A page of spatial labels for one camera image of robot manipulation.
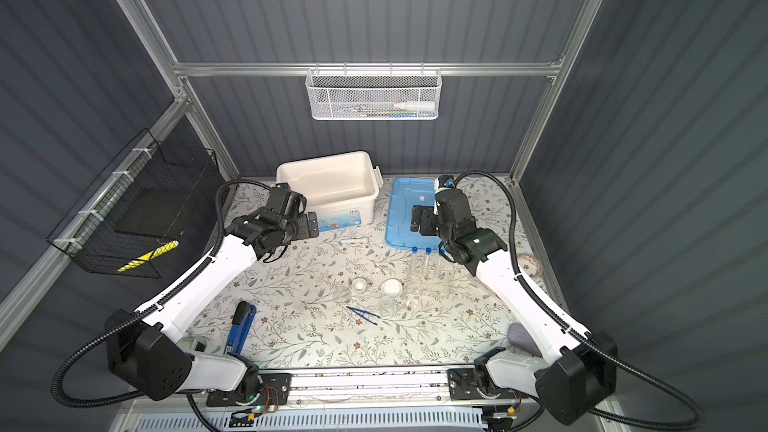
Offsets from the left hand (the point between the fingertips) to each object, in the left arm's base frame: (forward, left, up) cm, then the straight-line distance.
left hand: (299, 223), depth 82 cm
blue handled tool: (-19, +17, -18) cm, 31 cm away
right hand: (-2, -36, +5) cm, 36 cm away
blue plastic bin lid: (+26, -32, -19) cm, 46 cm away
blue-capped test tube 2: (-8, -35, -5) cm, 37 cm away
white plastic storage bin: (+29, -9, -17) cm, 35 cm away
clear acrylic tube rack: (-10, -37, -19) cm, 43 cm away
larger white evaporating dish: (-12, -25, -18) cm, 33 cm away
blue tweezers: (-18, -14, -20) cm, 31 cm away
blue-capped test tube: (-8, -32, -5) cm, 33 cm away
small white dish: (-10, -15, -19) cm, 26 cm away
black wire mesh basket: (-3, +38, +8) cm, 39 cm away
